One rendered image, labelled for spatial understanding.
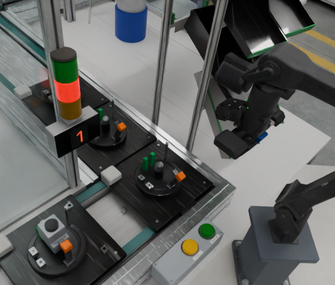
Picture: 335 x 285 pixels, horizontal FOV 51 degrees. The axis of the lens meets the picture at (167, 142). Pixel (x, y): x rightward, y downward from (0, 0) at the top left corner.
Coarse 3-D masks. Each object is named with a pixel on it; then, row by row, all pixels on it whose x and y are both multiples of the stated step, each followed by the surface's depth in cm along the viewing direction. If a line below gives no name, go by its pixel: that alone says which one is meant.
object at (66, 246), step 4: (60, 240) 80; (64, 240) 80; (60, 244) 78; (64, 244) 78; (68, 244) 78; (64, 248) 77; (68, 248) 78; (64, 252) 80; (68, 252) 80; (68, 256) 81; (68, 260) 82
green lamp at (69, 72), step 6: (72, 60) 68; (54, 66) 68; (60, 66) 68; (66, 66) 68; (72, 66) 69; (54, 72) 70; (60, 72) 69; (66, 72) 69; (72, 72) 70; (78, 72) 72; (54, 78) 71; (60, 78) 70; (66, 78) 70; (72, 78) 71
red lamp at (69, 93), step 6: (78, 78) 73; (60, 84) 71; (66, 84) 71; (72, 84) 72; (78, 84) 73; (60, 90) 72; (66, 90) 72; (72, 90) 73; (78, 90) 74; (60, 96) 74; (66, 96) 73; (72, 96) 74; (78, 96) 75; (66, 102) 74
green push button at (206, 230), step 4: (204, 224) 97; (208, 224) 97; (200, 228) 96; (204, 228) 96; (208, 228) 96; (212, 228) 96; (200, 232) 96; (204, 232) 95; (208, 232) 95; (212, 232) 95; (204, 236) 95; (208, 236) 95
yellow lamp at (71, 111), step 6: (60, 102) 75; (72, 102) 75; (78, 102) 76; (60, 108) 76; (66, 108) 76; (72, 108) 76; (78, 108) 77; (60, 114) 78; (66, 114) 77; (72, 114) 77; (78, 114) 78
